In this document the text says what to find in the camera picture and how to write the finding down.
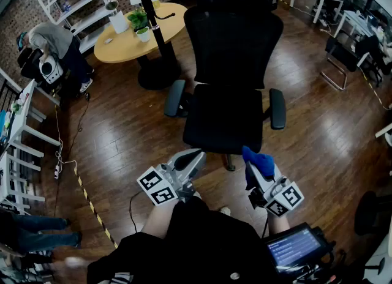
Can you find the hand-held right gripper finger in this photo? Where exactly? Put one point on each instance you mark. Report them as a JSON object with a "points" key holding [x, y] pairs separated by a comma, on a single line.
{"points": [[260, 183]]}

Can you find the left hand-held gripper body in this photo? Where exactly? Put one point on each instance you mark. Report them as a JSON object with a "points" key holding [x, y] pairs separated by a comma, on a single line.
{"points": [[159, 188]]}

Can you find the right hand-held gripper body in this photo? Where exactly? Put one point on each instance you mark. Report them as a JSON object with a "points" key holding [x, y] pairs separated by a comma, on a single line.
{"points": [[284, 200]]}

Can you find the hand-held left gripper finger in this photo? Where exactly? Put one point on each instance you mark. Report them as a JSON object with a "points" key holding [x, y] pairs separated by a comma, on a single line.
{"points": [[196, 168], [175, 156]]}

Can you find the blue fluffy cloth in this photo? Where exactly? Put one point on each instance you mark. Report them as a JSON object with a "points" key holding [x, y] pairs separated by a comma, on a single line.
{"points": [[258, 160]]}

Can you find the person's left forearm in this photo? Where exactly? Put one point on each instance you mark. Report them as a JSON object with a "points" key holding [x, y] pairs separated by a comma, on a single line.
{"points": [[157, 221]]}

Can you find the person's right forearm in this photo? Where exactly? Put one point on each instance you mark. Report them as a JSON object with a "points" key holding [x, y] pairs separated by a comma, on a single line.
{"points": [[278, 224]]}

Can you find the person's white shoe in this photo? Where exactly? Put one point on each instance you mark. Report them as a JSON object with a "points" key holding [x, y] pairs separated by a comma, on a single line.
{"points": [[225, 211], [197, 195]]}

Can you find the black chair wheel base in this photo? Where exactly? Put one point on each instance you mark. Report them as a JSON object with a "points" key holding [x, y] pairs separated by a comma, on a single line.
{"points": [[229, 163]]}

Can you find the black chair armrest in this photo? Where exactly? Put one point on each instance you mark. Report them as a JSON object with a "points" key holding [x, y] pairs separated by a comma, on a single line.
{"points": [[174, 99], [277, 108]]}

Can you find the person's black clothing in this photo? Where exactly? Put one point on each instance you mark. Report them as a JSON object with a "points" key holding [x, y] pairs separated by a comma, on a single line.
{"points": [[190, 246]]}

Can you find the yellow black hazard tape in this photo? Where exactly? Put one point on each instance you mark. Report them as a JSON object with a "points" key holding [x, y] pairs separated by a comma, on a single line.
{"points": [[372, 88], [92, 207]]}

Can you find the black round stool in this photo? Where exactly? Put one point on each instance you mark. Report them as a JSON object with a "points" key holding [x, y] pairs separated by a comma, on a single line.
{"points": [[370, 212]]}

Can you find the black coat rack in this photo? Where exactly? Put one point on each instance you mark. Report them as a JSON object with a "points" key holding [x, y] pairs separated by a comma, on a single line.
{"points": [[159, 41]]}

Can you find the round wooden table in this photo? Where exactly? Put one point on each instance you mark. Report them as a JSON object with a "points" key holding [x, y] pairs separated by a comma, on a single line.
{"points": [[122, 47]]}

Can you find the black mesh chair backrest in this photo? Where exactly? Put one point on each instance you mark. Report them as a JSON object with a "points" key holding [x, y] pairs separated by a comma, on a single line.
{"points": [[232, 47]]}

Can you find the white metal rack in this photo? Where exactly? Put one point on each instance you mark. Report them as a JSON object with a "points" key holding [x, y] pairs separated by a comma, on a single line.
{"points": [[24, 198]]}

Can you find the green potted plant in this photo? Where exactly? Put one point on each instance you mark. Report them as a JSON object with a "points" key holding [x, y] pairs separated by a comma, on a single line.
{"points": [[137, 18]]}

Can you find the white cylinder appliance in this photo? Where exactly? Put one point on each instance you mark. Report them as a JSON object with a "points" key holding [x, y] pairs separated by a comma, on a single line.
{"points": [[119, 22]]}

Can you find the white device with black circle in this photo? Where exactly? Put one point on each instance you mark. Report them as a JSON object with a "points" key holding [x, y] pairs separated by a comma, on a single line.
{"points": [[53, 73]]}

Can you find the yellow cup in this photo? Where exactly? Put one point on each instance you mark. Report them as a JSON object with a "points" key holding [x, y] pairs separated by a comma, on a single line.
{"points": [[155, 2]]}

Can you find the black chrome cantilever chair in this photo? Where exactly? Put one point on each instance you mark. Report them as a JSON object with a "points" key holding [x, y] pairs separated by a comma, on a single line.
{"points": [[340, 50]]}

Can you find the white shelf unit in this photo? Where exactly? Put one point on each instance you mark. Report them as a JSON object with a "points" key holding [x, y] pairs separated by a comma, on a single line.
{"points": [[92, 19]]}

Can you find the black office chair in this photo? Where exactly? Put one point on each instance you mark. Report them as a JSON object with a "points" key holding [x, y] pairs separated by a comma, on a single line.
{"points": [[26, 62]]}

